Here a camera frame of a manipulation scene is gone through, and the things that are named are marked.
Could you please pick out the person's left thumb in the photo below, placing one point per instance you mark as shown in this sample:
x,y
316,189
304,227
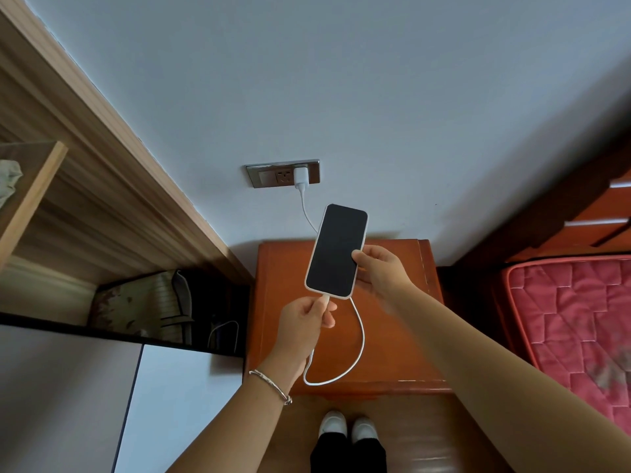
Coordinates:
x,y
325,304

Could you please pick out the pale folded cloth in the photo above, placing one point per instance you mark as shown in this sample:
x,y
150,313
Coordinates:
x,y
9,181

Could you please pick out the person's white right shoe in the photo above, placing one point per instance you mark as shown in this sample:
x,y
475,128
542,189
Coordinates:
x,y
364,429

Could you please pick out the person's right thumb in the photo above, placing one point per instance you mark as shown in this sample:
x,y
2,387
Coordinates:
x,y
364,258

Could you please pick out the white cabinet door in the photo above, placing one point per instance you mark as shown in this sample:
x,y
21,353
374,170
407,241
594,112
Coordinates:
x,y
172,408

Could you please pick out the orange wooden nightstand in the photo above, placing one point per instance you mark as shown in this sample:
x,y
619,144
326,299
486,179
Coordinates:
x,y
389,334

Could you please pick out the pink quilted mattress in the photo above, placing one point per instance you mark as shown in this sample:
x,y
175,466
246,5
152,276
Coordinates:
x,y
577,334

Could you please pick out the person's left hand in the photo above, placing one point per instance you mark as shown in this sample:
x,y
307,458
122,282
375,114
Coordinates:
x,y
299,330

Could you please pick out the person's left forearm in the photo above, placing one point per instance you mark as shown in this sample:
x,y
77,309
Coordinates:
x,y
231,423

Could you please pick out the person's right hand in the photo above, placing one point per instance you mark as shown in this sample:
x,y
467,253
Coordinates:
x,y
383,275

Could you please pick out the white charger plug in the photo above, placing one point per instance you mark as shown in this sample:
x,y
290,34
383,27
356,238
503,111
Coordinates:
x,y
301,176

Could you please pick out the wooden bed frame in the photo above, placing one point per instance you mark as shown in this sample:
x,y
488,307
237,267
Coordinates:
x,y
581,211

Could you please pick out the person's white left shoe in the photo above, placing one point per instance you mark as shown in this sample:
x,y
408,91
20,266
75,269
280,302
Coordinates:
x,y
332,423

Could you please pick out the metal wall socket plate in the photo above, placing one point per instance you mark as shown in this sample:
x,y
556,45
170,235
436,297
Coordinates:
x,y
276,174

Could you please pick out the person's black trousers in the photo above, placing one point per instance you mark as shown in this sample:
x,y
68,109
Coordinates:
x,y
347,453

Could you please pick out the person's right forearm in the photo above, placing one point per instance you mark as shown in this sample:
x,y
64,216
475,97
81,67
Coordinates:
x,y
503,389

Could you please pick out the person's white shoe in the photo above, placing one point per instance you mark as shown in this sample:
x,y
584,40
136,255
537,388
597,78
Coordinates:
x,y
364,429
332,423

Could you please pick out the smartphone with white case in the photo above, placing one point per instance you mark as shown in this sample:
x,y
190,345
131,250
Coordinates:
x,y
336,248

